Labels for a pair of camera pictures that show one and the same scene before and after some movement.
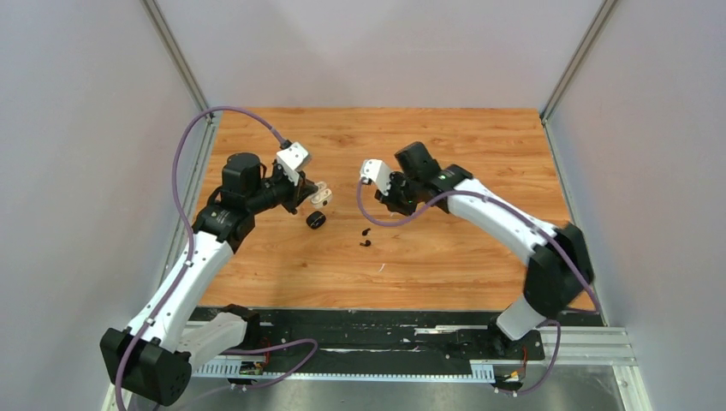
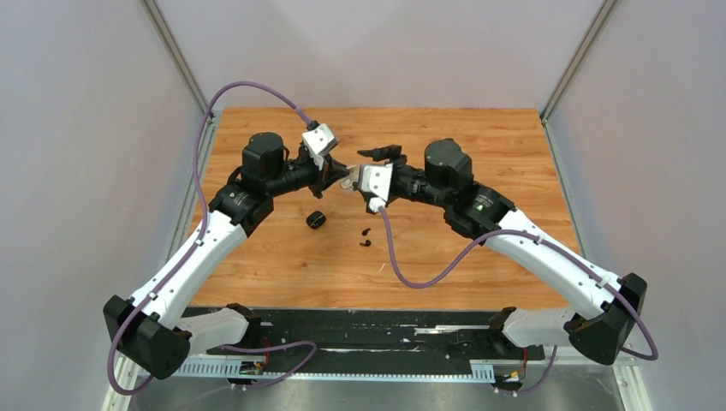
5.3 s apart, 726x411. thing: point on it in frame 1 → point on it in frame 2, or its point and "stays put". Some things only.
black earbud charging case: [316, 219] stays put
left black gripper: [297, 194] → [330, 172]
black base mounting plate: [401, 335] stays put
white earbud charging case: [324, 196] → [354, 176]
